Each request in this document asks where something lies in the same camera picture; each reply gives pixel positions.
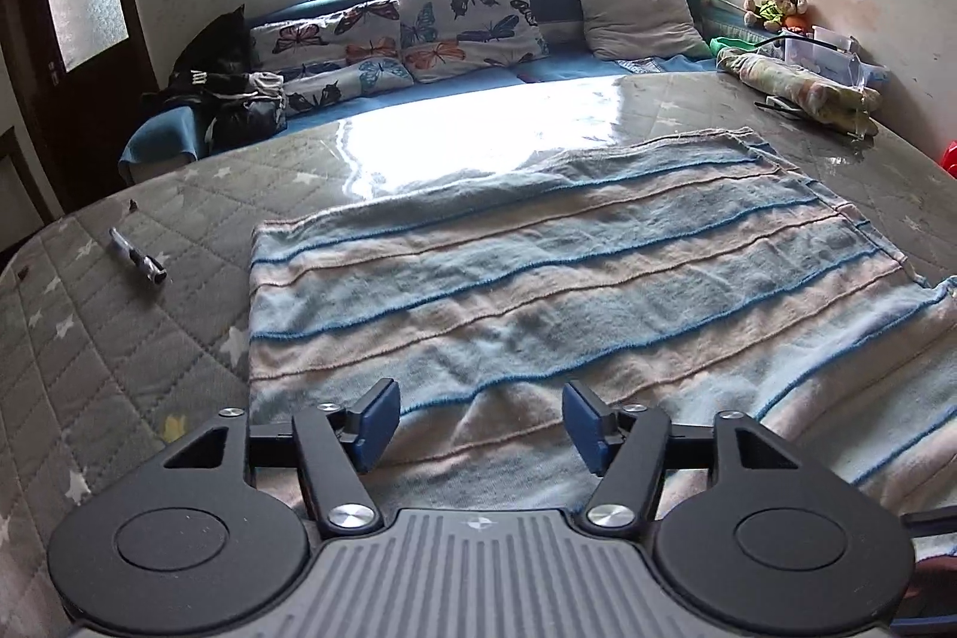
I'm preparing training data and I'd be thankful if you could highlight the plain grey pillow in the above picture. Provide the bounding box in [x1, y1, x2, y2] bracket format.
[575, 0, 711, 62]

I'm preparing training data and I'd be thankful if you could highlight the blue pink striped towel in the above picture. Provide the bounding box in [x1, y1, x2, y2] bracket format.
[246, 126, 957, 520]

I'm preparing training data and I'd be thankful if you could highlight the small butterfly print pillow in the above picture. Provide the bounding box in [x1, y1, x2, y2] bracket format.
[280, 56, 417, 116]

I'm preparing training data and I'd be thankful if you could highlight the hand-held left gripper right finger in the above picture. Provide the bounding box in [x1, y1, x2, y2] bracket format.
[562, 380, 798, 539]

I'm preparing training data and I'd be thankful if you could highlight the brown plush toy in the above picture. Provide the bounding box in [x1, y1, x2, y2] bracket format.
[742, 0, 813, 38]

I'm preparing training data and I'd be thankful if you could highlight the black bag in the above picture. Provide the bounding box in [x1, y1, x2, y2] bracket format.
[141, 4, 289, 155]

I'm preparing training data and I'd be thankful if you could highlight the long butterfly print pillow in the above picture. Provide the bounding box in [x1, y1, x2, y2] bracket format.
[249, 0, 405, 80]

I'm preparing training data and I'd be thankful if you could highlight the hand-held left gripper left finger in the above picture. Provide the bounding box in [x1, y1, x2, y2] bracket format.
[163, 376, 403, 539]

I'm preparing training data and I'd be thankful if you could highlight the dark wooden door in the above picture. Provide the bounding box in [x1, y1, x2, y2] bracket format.
[0, 0, 163, 221]

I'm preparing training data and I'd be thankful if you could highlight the clear plastic container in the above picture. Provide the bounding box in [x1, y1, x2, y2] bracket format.
[778, 28, 892, 90]

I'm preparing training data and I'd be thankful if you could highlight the small metal tool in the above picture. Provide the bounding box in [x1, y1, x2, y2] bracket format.
[109, 227, 167, 286]

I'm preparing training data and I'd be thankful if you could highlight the rolled floral cloth bundle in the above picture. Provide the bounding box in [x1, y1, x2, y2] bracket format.
[716, 47, 883, 140]

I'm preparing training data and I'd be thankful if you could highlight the large butterfly print pillow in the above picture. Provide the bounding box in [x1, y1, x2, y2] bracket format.
[395, 0, 551, 84]

